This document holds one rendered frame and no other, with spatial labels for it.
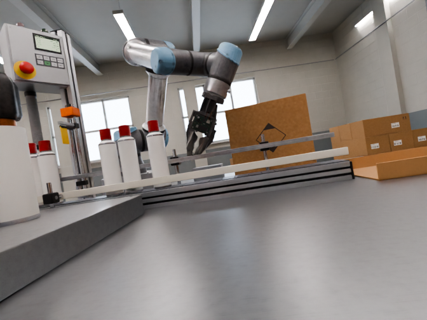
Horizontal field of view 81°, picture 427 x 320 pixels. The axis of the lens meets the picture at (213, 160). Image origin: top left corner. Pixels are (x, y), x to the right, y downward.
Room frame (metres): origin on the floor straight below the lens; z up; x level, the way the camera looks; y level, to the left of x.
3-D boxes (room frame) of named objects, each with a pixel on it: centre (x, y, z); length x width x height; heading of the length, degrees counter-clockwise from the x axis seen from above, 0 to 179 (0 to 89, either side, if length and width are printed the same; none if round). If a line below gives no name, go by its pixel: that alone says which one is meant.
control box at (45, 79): (0.88, 0.56, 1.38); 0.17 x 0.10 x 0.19; 139
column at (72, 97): (0.94, 0.49, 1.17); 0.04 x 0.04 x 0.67; 84
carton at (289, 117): (1.04, -0.25, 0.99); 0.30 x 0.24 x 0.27; 75
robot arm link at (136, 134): (1.25, 0.41, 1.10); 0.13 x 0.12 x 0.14; 124
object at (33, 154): (0.80, 0.57, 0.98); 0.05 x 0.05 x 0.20
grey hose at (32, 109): (0.90, 0.61, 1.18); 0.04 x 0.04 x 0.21
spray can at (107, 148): (0.77, 0.31, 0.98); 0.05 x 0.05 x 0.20
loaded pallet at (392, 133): (3.94, -2.63, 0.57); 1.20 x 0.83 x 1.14; 96
